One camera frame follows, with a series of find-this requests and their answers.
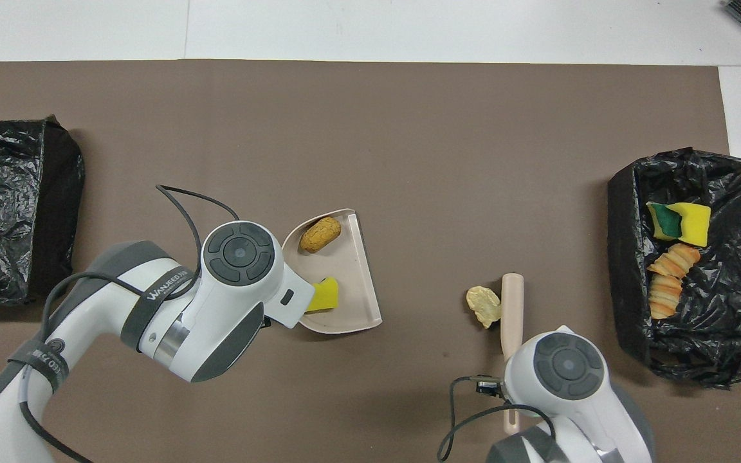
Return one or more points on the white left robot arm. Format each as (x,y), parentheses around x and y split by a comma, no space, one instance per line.
(242,254)

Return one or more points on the striped croissant piece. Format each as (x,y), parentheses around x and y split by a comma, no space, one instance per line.
(664,297)
(674,260)

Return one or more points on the open black bag lined bin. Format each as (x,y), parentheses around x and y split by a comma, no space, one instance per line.
(731,308)

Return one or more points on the yellow sponge with green pad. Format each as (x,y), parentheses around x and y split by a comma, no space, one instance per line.
(665,222)

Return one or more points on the beige brush with black bristles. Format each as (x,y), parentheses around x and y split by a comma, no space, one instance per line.
(512,308)

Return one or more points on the brown bread roll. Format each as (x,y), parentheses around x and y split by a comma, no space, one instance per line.
(320,234)

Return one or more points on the brown table mat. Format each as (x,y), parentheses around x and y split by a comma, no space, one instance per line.
(345,128)

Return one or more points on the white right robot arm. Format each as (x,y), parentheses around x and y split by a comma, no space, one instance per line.
(567,366)

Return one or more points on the yellow sponge piece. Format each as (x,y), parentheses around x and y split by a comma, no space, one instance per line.
(693,224)
(325,297)

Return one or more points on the beige plastic dustpan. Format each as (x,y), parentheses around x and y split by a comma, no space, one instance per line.
(351,270)

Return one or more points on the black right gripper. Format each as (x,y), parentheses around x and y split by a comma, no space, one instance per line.
(489,386)

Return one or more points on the pale bread piece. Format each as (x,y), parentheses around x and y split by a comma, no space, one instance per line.
(483,306)

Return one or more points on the black bag wrapped bin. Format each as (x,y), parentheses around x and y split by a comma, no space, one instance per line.
(10,212)

